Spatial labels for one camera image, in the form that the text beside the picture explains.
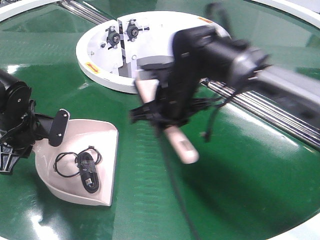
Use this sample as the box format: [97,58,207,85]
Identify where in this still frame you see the right steel roller set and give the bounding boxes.
[202,75,320,151]

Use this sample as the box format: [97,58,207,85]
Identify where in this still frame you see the white outer rim right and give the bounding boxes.
[253,0,320,28]

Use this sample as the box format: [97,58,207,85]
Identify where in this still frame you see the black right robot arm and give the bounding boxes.
[130,24,320,127]

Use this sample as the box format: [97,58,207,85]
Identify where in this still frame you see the pink hand brush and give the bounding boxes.
[135,76,199,164]

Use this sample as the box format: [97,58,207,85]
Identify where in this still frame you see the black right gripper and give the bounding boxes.
[129,26,219,127]

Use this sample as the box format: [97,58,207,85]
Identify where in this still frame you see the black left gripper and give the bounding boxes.
[0,100,70,175]

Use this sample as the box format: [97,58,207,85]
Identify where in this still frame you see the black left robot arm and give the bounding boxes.
[0,70,70,175]

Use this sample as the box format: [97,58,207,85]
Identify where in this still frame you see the black cable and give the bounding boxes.
[53,145,103,195]

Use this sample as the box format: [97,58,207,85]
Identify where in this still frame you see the pink plastic dustpan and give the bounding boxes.
[33,119,119,206]

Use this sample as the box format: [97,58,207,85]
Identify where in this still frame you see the rear steel roller set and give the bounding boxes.
[58,0,111,25]

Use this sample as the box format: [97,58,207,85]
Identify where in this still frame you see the white central ring housing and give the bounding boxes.
[76,11,230,94]

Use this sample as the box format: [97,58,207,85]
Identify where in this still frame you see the orange rear warning sticker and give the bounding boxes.
[198,16,213,24]

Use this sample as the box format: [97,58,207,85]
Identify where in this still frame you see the orange arrow warning sticker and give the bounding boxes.
[84,62,101,75]

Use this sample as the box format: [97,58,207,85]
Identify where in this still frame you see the right black bearing mount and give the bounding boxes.
[124,19,150,42]

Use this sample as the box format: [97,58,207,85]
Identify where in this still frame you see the left black bearing mount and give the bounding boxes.
[105,26,121,50]

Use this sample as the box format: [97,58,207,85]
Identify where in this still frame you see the white outer rim left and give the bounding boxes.
[0,0,57,22]

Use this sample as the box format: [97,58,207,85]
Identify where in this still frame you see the steel roller set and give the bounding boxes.
[202,75,320,151]
[58,0,111,25]

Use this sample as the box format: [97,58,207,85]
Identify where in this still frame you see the black bearing mount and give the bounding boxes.
[124,19,150,42]
[105,26,121,50]

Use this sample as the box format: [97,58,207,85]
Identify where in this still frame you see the white rim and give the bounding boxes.
[253,0,320,28]
[0,0,57,22]

